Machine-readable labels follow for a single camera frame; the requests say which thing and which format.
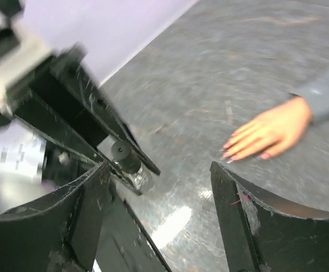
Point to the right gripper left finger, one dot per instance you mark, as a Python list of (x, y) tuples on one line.
[(59, 231)]

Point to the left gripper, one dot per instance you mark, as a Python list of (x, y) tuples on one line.
[(80, 118)]

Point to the grey shirt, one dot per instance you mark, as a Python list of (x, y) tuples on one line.
[(316, 95)]

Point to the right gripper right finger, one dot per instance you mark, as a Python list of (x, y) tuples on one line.
[(262, 231)]

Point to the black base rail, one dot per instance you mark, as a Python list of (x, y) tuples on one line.
[(124, 244)]

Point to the nail polish bottle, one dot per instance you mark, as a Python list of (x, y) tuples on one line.
[(128, 161)]

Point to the mannequin hand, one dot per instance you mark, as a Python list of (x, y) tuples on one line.
[(271, 132)]

